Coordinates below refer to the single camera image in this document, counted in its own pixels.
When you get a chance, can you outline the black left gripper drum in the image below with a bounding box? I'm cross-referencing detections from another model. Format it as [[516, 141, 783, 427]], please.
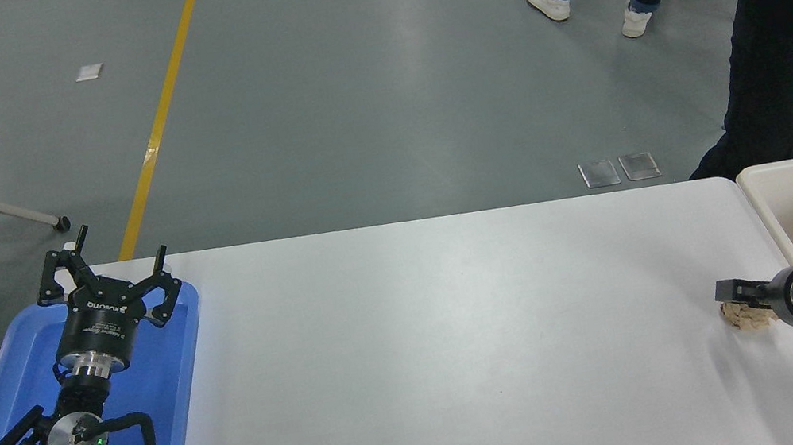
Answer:
[[44, 276, 163, 382]]

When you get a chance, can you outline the tan paper ball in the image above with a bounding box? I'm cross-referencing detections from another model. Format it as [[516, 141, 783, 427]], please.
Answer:
[[720, 294, 779, 337]]

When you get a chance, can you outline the white chair leg with caster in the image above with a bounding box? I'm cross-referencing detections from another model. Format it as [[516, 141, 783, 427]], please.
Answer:
[[0, 185, 73, 244]]

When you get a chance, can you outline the silver floor plate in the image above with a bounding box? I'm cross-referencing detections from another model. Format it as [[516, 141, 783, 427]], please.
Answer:
[[617, 149, 663, 184], [578, 157, 624, 192]]

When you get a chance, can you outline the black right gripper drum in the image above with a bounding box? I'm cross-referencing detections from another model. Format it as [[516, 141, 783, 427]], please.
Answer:
[[761, 263, 793, 337]]

